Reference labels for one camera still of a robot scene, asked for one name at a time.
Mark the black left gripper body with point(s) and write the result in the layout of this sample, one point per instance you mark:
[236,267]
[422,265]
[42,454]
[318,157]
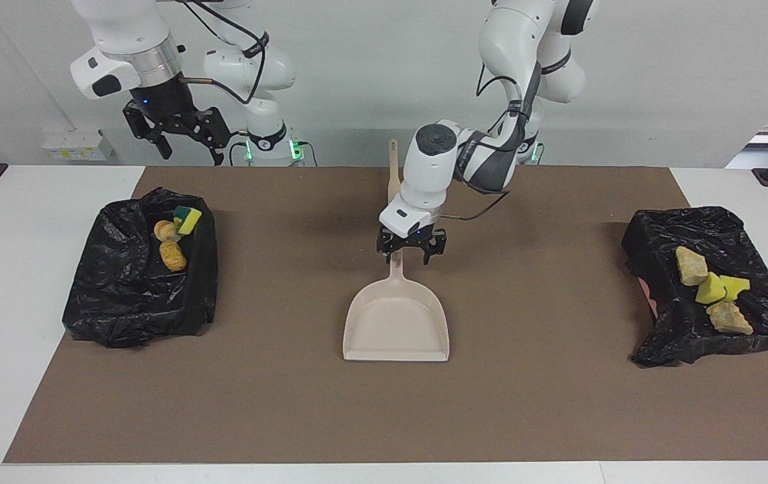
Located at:
[411,240]

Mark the beige hand brush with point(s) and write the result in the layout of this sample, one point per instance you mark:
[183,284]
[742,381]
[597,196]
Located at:
[393,168]

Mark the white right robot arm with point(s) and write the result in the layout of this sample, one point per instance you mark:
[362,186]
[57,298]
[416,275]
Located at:
[135,40]

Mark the small yellow green sponge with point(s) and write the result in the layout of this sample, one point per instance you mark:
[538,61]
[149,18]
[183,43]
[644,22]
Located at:
[736,286]

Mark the brown table mat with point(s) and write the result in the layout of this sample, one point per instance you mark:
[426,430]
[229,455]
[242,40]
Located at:
[357,417]

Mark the beige plastic dustpan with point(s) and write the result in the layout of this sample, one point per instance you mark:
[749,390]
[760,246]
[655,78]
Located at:
[397,323]

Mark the pink plastic bin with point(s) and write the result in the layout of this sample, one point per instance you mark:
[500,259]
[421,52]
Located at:
[651,302]

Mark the striped croissant bread piece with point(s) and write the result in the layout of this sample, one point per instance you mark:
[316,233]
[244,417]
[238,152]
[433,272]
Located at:
[691,265]

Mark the striped round bread piece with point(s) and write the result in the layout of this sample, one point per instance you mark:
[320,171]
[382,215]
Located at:
[165,231]

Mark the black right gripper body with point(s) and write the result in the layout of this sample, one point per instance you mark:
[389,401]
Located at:
[179,114]

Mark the brown bread roll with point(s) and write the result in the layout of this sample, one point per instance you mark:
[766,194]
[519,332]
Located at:
[173,257]

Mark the white wall socket box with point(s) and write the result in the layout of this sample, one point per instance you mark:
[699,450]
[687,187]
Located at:
[74,146]

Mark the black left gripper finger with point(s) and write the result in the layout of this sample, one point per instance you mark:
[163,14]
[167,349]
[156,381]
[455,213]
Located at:
[430,255]
[387,255]

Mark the yellow sponge piece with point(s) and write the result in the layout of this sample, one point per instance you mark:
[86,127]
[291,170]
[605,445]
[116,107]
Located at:
[710,290]

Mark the black bin bag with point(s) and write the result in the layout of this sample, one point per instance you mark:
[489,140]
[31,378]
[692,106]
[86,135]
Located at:
[693,329]

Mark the pale crumbly bread piece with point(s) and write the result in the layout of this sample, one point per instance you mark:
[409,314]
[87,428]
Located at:
[730,318]

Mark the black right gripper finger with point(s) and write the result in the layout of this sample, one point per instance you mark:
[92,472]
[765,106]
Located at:
[217,154]
[164,146]

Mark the large yellow green sponge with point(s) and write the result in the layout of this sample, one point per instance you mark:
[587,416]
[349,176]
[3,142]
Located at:
[189,220]

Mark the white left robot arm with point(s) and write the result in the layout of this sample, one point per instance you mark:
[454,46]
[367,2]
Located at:
[438,168]

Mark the black bag lined bin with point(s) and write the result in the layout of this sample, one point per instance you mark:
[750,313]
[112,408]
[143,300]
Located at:
[122,302]

